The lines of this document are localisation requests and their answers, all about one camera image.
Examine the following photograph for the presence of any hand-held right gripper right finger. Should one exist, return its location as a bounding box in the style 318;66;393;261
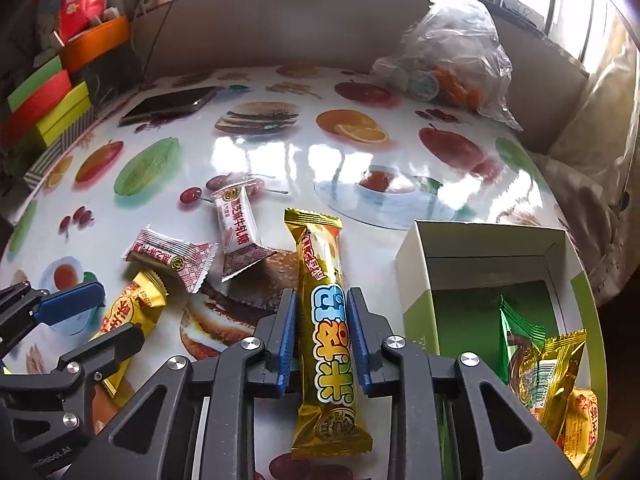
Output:
347;287;576;480

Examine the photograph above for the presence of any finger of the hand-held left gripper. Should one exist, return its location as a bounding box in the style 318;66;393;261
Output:
0;281;107;361
55;324;147;431

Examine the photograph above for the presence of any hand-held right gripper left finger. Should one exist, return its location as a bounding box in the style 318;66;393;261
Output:
65;287;301;480

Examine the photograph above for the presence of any long yellow snack bar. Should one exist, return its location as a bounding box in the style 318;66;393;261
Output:
531;329;587;438
284;208;373;461

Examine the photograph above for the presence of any small yellow packet red print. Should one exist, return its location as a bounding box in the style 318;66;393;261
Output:
92;270;168;396
557;387;599;478

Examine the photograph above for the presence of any green cardboard box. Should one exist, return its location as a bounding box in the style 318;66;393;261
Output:
395;220;608;480

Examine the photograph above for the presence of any white and red checked packet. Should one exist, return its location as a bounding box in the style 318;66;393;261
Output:
122;225;218;293
210;175;278;281

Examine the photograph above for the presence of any green packet with brown print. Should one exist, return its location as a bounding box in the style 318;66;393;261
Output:
499;295;547;401

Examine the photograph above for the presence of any black and white striped box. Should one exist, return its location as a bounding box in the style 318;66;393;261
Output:
22;137;63;188

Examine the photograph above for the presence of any printed fruit tablecloth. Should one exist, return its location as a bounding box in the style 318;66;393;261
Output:
0;62;608;480

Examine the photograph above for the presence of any yellow-green box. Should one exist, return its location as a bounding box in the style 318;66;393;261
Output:
35;82;93;148

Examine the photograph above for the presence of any black smartphone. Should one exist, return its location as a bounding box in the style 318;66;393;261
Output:
119;86;218;126

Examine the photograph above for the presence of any bright green box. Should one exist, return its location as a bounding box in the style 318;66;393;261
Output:
7;55;65;111

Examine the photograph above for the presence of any orange box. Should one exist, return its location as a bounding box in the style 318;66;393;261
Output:
60;16;132;73

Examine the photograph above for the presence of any round lidded cup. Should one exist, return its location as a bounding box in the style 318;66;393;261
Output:
407;71;441;101

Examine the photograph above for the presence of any orange item in bag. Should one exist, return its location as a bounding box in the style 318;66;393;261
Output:
432;65;483;111

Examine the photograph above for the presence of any cream printed curtain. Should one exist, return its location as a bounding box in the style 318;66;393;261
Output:
530;10;640;306

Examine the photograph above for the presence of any clear plastic bag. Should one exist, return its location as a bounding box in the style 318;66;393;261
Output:
370;0;523;131

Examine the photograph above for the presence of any thin black cable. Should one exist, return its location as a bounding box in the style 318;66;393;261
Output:
145;0;173;81

